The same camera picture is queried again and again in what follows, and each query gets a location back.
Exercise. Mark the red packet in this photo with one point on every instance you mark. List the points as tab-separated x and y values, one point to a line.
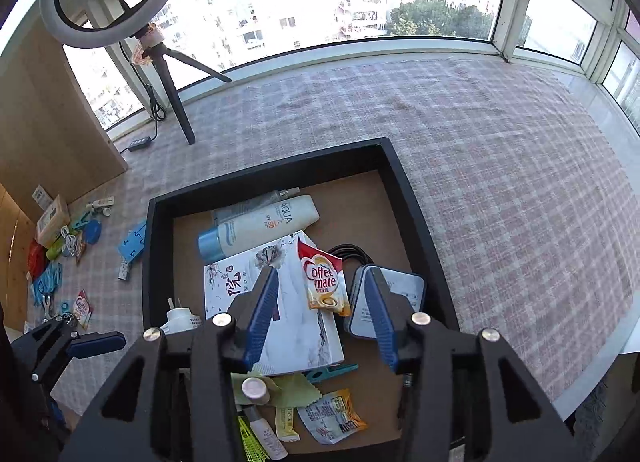
37	259

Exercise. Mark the white orange creamer sachet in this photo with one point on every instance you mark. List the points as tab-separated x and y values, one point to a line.
82	309
322	282
330	417

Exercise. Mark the small white black-capped tube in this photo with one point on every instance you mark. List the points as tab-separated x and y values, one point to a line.
267	434

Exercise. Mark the teal plastic clip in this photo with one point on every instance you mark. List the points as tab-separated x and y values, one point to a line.
330	372
82	222

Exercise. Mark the white blue sunscreen bottle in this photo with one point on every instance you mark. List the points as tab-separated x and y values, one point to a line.
265	229

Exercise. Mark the white window frame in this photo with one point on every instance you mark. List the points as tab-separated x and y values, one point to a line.
520	7

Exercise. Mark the black tripod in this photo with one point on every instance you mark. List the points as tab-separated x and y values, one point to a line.
175	92

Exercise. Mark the small dark green tube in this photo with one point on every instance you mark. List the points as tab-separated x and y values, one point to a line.
102	211

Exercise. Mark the long yellow packet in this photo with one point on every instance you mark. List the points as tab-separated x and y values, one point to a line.
285	424

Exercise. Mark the orange soap pack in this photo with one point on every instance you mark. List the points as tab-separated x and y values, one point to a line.
52	219

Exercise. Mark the light green cloth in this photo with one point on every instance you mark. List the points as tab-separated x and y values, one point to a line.
295	389

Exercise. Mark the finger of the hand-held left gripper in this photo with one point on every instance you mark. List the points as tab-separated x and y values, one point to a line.
100	343

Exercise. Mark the blue round tape measure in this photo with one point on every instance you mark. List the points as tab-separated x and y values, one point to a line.
92	232

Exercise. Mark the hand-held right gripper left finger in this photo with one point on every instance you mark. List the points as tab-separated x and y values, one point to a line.
262	312

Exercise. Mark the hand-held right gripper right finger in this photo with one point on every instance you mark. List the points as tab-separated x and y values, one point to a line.
377	317

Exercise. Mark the grey blue tin box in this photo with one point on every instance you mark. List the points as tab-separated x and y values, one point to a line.
395	297

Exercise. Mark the black rectangular tray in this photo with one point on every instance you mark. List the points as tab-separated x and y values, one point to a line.
410	202

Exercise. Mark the white printed box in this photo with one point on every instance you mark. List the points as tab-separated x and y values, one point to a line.
300	322

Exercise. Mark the light wooden board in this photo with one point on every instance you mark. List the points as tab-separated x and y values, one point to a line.
50	132

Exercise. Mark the blue plastic phone stand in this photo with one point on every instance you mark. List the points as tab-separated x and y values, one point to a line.
132	242

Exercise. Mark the small blue patterned packet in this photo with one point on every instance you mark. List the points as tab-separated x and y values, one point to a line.
125	272

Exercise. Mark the small hang card packet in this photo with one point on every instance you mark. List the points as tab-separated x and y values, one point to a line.
42	196

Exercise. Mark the grey glue tube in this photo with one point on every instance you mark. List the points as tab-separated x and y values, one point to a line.
240	212

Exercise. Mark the wooden plank panel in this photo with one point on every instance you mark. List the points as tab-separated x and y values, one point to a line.
12	252

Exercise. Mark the small silver metal clamp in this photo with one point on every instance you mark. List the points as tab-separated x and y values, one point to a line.
49	304

